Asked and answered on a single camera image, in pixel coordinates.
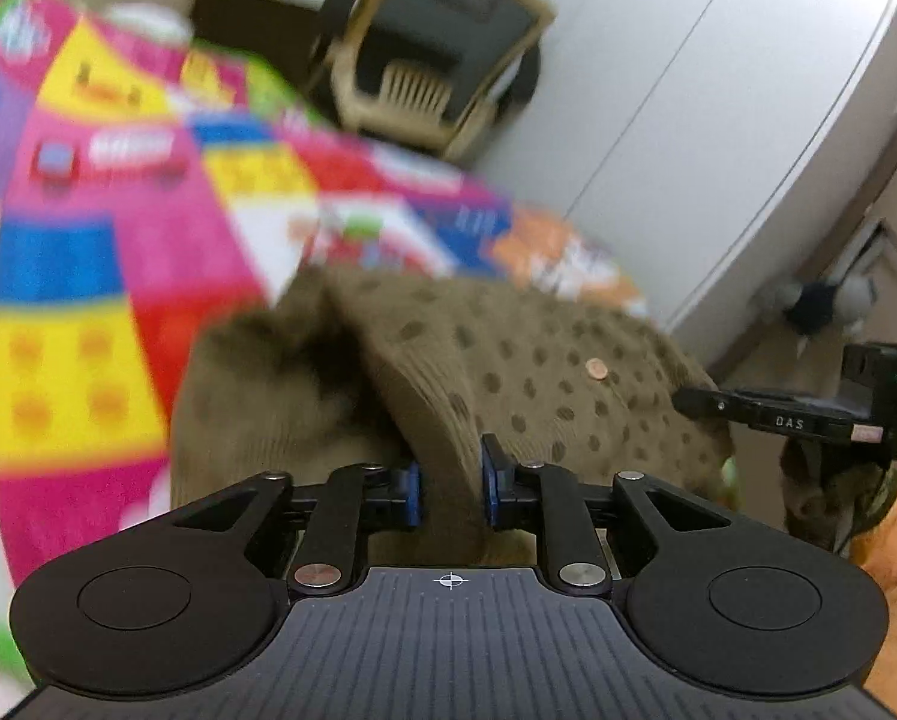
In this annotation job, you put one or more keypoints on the beige and black chair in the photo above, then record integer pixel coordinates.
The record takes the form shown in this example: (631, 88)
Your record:
(433, 37)

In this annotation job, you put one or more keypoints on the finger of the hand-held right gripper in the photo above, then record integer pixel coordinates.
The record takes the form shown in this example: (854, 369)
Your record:
(707, 405)

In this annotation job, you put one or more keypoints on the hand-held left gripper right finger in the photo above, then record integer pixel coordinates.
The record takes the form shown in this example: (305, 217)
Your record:
(491, 493)

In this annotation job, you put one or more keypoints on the person's right hand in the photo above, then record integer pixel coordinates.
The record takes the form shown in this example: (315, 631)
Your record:
(816, 495)

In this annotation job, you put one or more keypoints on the grey and navy plush toy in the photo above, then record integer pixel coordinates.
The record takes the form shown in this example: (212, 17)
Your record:
(819, 300)

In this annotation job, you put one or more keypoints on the brown dotted knit garment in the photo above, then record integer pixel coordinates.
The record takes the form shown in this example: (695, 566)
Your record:
(508, 360)

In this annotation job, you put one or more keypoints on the colourful printed play mat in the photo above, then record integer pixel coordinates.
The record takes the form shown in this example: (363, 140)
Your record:
(118, 240)

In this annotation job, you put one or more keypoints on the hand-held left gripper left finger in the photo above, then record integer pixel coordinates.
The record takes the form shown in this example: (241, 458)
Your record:
(414, 495)

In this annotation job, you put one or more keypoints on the white wardrobe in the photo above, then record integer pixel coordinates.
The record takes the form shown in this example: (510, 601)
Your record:
(718, 105)

